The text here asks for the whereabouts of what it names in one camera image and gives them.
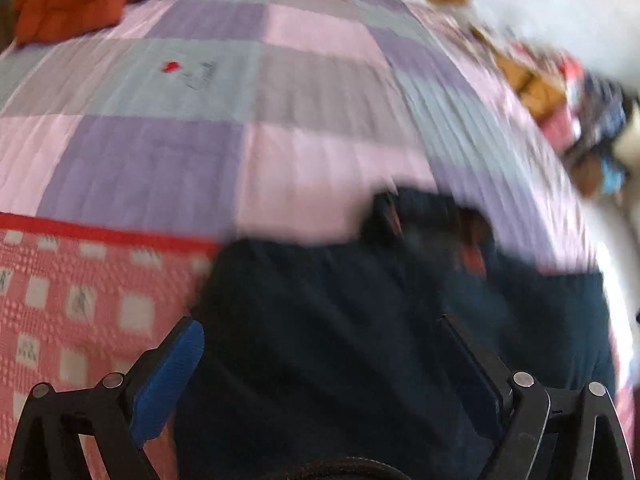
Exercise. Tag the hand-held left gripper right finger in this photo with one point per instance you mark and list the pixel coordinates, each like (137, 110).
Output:
(475, 385)

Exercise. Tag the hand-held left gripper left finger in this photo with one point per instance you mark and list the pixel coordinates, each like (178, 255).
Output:
(165, 385)

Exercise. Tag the navy blue jacket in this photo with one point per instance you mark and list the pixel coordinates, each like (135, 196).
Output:
(325, 335)

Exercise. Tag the red checkered blanket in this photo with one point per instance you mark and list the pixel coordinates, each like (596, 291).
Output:
(75, 285)

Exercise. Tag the cardboard box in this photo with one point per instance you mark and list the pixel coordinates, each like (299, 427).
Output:
(587, 175)

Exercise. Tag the pastel patchwork bed sheet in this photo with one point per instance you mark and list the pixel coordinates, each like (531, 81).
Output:
(150, 135)

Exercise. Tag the pink plastic bag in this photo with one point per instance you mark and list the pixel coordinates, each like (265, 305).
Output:
(557, 125)

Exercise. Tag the beige bag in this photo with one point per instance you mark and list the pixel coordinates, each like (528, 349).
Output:
(627, 135)

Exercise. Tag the stack of printed bags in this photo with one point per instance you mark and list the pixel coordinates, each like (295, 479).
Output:
(600, 110)

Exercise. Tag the wooden nightstand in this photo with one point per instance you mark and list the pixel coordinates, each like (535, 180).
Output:
(530, 85)

